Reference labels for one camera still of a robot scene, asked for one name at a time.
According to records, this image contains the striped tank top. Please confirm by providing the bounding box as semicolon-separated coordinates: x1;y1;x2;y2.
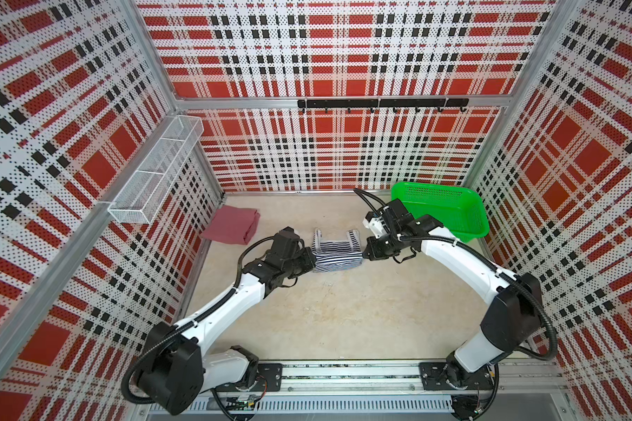
312;229;363;273

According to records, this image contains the maroon tank top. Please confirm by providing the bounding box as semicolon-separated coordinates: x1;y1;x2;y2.
203;205;261;245

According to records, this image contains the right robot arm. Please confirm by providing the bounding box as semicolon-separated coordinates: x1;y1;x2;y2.
363;199;558;389

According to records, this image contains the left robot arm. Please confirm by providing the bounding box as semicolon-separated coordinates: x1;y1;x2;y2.
120;227;316;415

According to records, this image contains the green plastic basket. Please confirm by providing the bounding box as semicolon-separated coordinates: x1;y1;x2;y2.
391;182;490;243

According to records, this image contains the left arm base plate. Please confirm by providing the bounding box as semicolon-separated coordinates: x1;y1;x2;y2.
215;362;284;393

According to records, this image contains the aluminium front rail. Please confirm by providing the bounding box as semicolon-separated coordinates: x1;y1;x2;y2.
136;359;567;396

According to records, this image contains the black hook rail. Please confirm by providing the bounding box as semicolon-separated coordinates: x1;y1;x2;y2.
297;98;470;111

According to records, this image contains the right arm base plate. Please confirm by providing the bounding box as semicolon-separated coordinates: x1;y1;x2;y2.
419;361;495;392

